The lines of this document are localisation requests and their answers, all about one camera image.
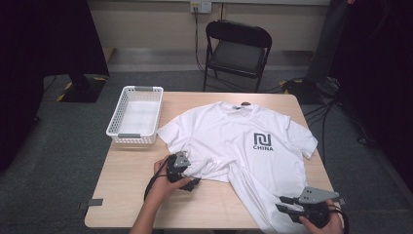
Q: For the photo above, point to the white plastic basket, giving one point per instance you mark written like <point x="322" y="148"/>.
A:
<point x="139" y="117"/>

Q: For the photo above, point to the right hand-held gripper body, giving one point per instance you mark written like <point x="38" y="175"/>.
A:
<point x="316" y="214"/>

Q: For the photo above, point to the black round table grommet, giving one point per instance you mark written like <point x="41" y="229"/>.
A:
<point x="246" y="103"/>

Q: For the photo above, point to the black stand base yellow tape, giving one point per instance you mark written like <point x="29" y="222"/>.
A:
<point x="84" y="91"/>

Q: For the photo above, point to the person's right hand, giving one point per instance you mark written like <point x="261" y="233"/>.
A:
<point x="331" y="227"/>

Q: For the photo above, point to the black folding chair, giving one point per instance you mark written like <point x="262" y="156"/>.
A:
<point x="237" y="57"/>

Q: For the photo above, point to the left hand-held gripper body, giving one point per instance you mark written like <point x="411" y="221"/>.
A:
<point x="175" y="170"/>

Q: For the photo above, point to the person's left hand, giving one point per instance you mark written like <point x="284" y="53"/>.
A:
<point x="162" y="188"/>

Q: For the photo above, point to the white wall socket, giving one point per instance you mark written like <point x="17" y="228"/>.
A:
<point x="200" y="6"/>

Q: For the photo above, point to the black curtain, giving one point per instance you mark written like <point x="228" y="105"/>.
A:
<point x="380" y="65"/>
<point x="39" y="48"/>

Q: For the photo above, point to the white t-shirt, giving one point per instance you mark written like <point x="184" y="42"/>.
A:
<point x="233" y="143"/>

